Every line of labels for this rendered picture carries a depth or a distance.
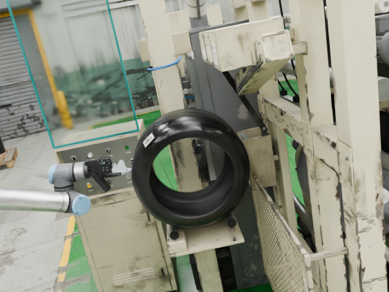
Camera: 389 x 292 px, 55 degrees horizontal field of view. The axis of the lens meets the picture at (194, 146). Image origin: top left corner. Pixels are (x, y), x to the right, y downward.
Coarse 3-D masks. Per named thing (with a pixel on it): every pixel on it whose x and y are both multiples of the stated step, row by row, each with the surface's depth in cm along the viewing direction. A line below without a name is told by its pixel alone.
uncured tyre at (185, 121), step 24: (168, 120) 166; (192, 120) 164; (216, 120) 169; (168, 144) 163; (240, 144) 169; (144, 168) 166; (240, 168) 169; (144, 192) 169; (168, 192) 198; (192, 192) 202; (216, 192) 200; (240, 192) 173; (168, 216) 173; (192, 216) 175; (216, 216) 175
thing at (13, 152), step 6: (0, 138) 780; (0, 144) 777; (0, 150) 777; (6, 150) 804; (12, 150) 792; (0, 156) 756; (6, 156) 745; (12, 156) 737; (0, 162) 708; (6, 162) 709; (12, 162) 719
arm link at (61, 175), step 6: (54, 168) 172; (60, 168) 172; (66, 168) 172; (72, 168) 172; (48, 174) 171; (54, 174) 171; (60, 174) 171; (66, 174) 171; (72, 174) 171; (54, 180) 172; (60, 180) 171; (66, 180) 172; (72, 180) 173; (54, 186) 173; (60, 186) 172
